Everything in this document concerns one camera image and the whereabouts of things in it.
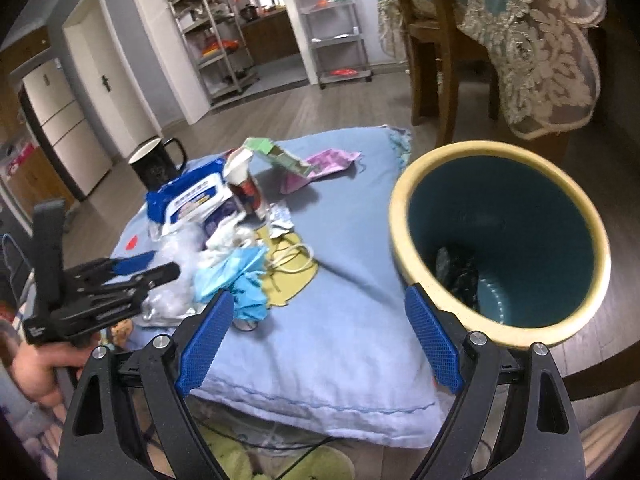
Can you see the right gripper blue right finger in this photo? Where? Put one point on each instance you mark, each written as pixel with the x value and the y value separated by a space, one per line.
pixel 431 327

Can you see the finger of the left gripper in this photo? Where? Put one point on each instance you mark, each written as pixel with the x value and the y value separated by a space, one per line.
pixel 132 265
pixel 157 276

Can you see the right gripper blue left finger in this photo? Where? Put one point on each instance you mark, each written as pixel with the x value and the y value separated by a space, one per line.
pixel 198 339

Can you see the blue glove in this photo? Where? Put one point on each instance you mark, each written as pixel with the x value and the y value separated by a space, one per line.
pixel 241 274

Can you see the black plastic garbage bag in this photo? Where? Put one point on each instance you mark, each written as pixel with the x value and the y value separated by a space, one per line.
pixel 456 270

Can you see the blue wet wipes pack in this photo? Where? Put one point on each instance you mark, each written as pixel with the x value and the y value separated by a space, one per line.
pixel 201 195

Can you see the teal and yellow trash bin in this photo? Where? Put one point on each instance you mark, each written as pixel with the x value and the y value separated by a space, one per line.
pixel 540 247

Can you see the person's left hand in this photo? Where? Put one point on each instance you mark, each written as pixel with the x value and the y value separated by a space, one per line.
pixel 33 369

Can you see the clear plastic bag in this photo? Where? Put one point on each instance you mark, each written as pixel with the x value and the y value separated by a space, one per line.
pixel 169 304

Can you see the black ceramic mug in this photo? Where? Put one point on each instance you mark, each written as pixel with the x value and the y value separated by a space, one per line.
pixel 153 164

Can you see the person's left sleeve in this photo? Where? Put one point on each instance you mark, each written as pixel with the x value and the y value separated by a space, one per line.
pixel 30 423

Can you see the white paper cup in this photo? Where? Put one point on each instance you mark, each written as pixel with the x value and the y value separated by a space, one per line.
pixel 242 184

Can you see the green and white carton box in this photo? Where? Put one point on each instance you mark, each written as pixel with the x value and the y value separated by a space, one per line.
pixel 271 152

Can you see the white refrigerator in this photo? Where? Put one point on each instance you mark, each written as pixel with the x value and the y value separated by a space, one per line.
pixel 59 124

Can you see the white door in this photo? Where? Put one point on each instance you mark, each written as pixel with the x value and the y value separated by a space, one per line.
pixel 107 77

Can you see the pink crumpled face mask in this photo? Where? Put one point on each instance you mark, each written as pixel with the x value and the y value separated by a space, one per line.
pixel 324 164

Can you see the steel kitchen shelving rack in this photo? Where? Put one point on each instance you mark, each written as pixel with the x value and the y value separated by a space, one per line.
pixel 212 34

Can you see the grey rolling utility cart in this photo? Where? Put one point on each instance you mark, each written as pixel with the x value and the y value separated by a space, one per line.
pixel 333 31

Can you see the wooden dining chair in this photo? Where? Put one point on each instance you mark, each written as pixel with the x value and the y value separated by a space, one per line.
pixel 436 49

